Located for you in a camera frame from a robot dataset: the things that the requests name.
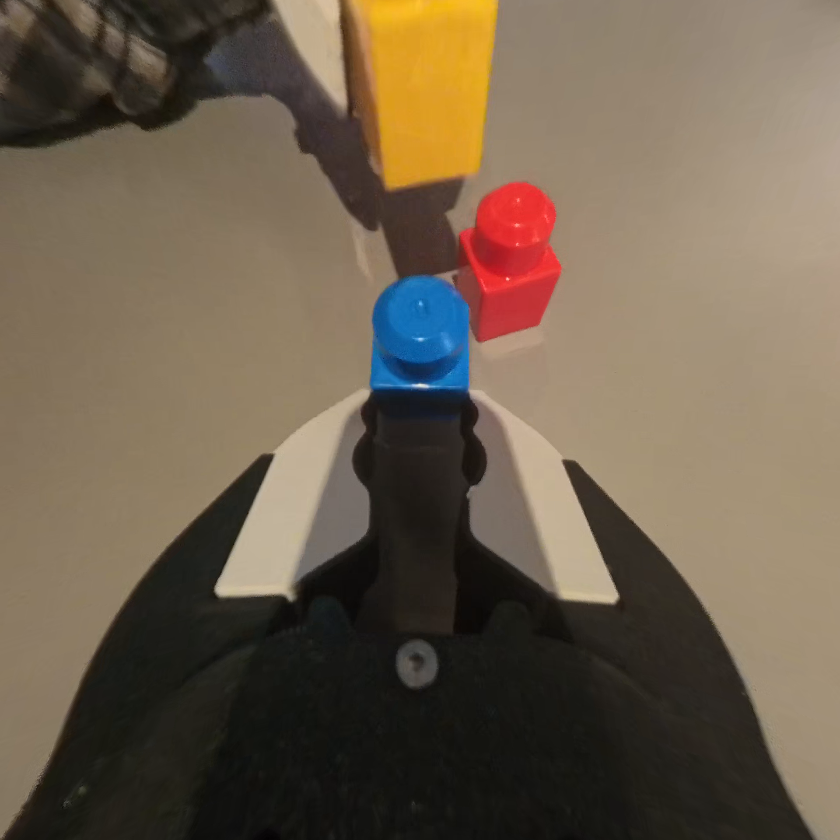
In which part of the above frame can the person's left forearm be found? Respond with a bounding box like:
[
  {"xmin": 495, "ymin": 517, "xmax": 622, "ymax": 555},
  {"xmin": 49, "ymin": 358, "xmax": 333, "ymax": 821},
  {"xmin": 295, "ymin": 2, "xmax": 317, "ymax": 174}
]
[{"xmin": 0, "ymin": 0, "xmax": 277, "ymax": 147}]

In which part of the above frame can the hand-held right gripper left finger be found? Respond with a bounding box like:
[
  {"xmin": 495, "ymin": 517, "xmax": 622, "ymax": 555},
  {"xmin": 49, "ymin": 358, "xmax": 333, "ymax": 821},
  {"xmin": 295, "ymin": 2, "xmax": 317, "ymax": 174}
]
[{"xmin": 215, "ymin": 387, "xmax": 380, "ymax": 621}]

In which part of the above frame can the yellow two-stud mega block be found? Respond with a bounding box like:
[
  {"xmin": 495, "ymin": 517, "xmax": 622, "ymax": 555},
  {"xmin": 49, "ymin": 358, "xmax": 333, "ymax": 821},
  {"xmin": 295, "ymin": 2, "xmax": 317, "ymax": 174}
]
[{"xmin": 341, "ymin": 0, "xmax": 498, "ymax": 191}]

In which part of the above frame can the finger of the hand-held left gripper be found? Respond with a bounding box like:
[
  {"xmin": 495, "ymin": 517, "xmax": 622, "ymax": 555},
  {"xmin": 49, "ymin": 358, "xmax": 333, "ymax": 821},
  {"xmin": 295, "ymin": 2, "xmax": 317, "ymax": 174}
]
[{"xmin": 272, "ymin": 0, "xmax": 349, "ymax": 116}]

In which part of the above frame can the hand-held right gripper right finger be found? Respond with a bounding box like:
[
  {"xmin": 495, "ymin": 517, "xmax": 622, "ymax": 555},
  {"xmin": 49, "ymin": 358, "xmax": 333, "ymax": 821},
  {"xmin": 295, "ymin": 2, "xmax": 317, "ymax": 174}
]
[{"xmin": 459, "ymin": 389, "xmax": 621, "ymax": 605}]

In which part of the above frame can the blue mega block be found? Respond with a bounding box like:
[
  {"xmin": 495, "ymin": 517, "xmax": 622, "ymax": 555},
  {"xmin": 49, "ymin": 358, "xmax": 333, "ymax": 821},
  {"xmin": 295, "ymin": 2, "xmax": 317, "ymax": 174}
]
[{"xmin": 369, "ymin": 276, "xmax": 473, "ymax": 421}]

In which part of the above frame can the red mega block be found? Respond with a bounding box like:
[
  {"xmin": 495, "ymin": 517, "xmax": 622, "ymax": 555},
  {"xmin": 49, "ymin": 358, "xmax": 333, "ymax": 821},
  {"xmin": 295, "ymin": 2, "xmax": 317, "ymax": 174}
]
[{"xmin": 457, "ymin": 182, "xmax": 563, "ymax": 343}]

